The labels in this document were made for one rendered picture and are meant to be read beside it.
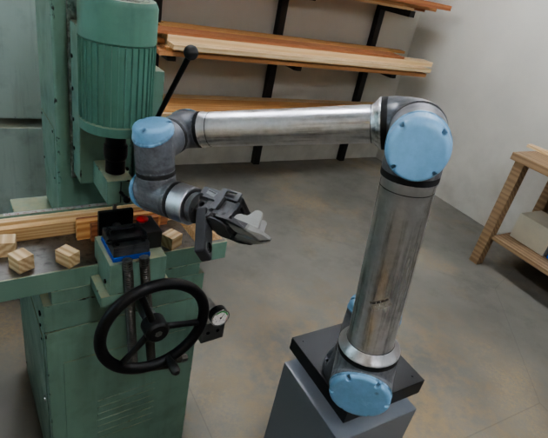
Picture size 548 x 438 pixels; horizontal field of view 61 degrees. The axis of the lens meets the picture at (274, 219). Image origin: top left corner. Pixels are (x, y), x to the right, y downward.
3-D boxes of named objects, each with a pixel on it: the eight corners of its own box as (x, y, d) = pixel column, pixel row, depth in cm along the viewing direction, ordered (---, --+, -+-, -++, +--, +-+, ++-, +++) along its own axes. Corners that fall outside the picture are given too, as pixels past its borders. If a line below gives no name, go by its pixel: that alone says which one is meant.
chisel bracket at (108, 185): (107, 210, 123) (107, 182, 119) (92, 187, 132) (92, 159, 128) (134, 207, 127) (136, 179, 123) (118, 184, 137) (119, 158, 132)
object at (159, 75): (136, 121, 138) (137, 70, 131) (126, 110, 144) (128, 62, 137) (163, 121, 143) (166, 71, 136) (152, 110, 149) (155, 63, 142)
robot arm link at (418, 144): (388, 379, 126) (464, 105, 91) (384, 432, 111) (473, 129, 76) (333, 364, 129) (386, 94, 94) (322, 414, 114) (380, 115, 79)
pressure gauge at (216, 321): (210, 333, 143) (212, 313, 139) (204, 325, 146) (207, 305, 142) (227, 328, 146) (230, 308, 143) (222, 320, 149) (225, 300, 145)
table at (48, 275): (-2, 331, 100) (-4, 309, 97) (-17, 254, 121) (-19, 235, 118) (241, 275, 133) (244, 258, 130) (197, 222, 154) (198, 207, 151)
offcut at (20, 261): (9, 267, 109) (7, 253, 107) (23, 261, 112) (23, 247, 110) (19, 275, 107) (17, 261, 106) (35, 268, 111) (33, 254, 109)
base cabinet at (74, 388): (54, 495, 151) (42, 335, 117) (24, 368, 191) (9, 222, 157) (183, 441, 176) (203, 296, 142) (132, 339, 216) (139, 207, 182)
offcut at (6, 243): (16, 256, 113) (15, 242, 111) (-3, 257, 111) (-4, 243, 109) (17, 247, 116) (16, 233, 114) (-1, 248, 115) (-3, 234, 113)
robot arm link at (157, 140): (148, 111, 109) (152, 161, 115) (121, 123, 99) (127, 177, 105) (184, 116, 107) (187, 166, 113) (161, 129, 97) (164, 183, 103)
